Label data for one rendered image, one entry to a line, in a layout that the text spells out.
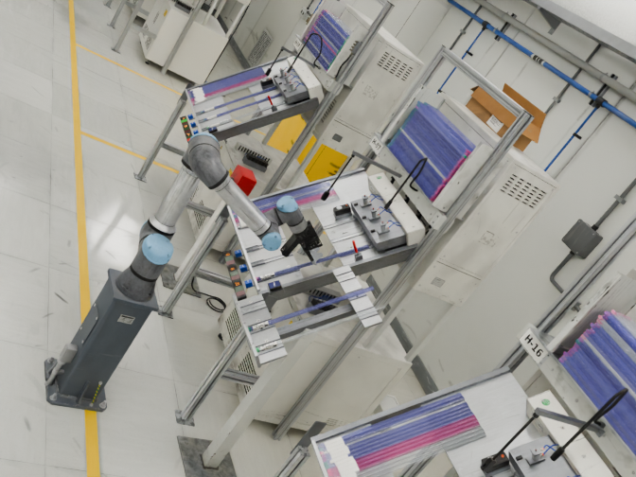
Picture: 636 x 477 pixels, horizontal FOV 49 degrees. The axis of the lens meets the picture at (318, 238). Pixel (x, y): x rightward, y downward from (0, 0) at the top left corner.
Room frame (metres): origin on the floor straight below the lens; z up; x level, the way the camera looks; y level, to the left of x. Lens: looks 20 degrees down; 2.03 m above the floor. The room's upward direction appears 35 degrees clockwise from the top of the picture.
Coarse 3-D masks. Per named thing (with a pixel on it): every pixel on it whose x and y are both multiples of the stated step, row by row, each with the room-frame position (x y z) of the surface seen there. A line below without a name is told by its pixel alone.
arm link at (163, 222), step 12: (204, 132) 2.47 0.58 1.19; (192, 144) 2.39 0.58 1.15; (204, 144) 2.36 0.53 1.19; (216, 144) 2.43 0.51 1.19; (180, 180) 2.40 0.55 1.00; (192, 180) 2.41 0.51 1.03; (168, 192) 2.42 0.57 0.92; (180, 192) 2.40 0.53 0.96; (192, 192) 2.44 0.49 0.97; (168, 204) 2.40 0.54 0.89; (180, 204) 2.41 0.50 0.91; (156, 216) 2.42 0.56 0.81; (168, 216) 2.41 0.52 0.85; (144, 228) 2.41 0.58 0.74; (156, 228) 2.39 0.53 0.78; (168, 228) 2.42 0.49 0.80
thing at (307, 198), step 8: (320, 184) 3.30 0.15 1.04; (328, 184) 3.29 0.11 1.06; (296, 192) 3.23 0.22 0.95; (304, 192) 3.23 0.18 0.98; (312, 192) 3.23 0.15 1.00; (320, 192) 3.23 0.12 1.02; (264, 200) 3.17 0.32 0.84; (272, 200) 3.17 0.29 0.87; (296, 200) 3.17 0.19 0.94; (304, 200) 3.17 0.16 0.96; (312, 200) 3.17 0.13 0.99; (320, 200) 3.17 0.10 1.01; (328, 200) 3.17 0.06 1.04; (336, 200) 3.18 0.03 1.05; (264, 208) 3.11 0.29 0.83; (272, 208) 3.11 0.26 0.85; (304, 208) 3.11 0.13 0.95; (240, 224) 2.99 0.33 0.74
